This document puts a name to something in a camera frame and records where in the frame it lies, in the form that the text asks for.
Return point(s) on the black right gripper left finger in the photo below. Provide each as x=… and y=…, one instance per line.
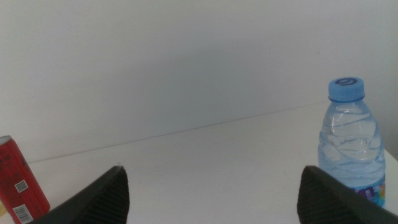
x=102, y=202

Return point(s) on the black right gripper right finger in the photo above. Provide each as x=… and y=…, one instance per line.
x=323, y=202

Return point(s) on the clear water bottle blue cap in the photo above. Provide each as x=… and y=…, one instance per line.
x=349, y=140

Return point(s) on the red drink can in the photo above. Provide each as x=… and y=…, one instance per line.
x=18, y=174

